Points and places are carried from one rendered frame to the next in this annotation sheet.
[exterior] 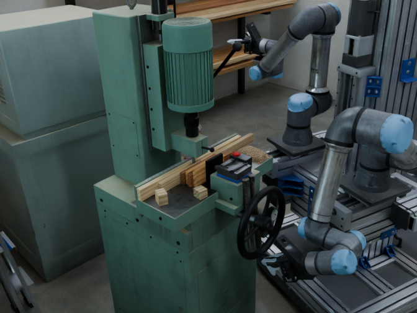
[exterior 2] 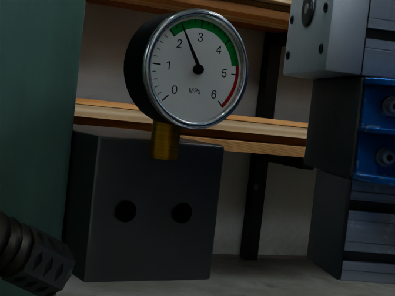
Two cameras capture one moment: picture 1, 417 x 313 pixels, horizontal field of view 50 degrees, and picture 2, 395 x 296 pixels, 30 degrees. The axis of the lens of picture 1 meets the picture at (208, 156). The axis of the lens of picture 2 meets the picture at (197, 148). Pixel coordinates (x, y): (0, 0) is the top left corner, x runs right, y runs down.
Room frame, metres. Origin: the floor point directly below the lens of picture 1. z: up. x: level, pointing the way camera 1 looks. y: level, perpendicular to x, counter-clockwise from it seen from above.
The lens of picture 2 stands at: (1.28, -0.41, 0.64)
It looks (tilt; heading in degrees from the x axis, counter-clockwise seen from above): 3 degrees down; 18
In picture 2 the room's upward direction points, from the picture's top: 6 degrees clockwise
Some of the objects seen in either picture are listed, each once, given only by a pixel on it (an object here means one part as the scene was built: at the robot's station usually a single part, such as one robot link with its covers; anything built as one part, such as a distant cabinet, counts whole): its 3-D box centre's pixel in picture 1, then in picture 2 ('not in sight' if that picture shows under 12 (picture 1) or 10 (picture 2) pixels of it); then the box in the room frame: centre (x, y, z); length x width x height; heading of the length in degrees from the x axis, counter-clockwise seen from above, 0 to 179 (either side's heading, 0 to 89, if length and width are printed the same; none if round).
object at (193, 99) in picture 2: (271, 215); (180, 86); (1.65, -0.27, 0.65); 0.06 x 0.04 x 0.08; 138
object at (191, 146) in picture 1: (189, 144); not in sight; (1.62, 0.07, 1.03); 0.14 x 0.07 x 0.09; 48
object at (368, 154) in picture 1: (378, 148); not in sight; (1.62, -0.68, 0.98); 0.13 x 0.12 x 0.14; 48
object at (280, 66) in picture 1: (273, 68); not in sight; (2.34, -0.36, 1.12); 0.11 x 0.08 x 0.11; 132
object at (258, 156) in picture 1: (251, 151); not in sight; (1.75, -0.19, 0.92); 0.14 x 0.09 x 0.04; 48
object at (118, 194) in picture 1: (175, 194); not in sight; (1.69, 0.15, 0.76); 0.57 x 0.45 x 0.09; 48
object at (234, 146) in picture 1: (210, 160); not in sight; (1.68, -0.01, 0.92); 0.58 x 0.02 x 0.04; 138
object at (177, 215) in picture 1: (218, 185); not in sight; (1.55, -0.04, 0.87); 0.61 x 0.30 x 0.06; 138
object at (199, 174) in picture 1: (208, 170); not in sight; (1.56, 0.00, 0.94); 0.17 x 0.02 x 0.07; 138
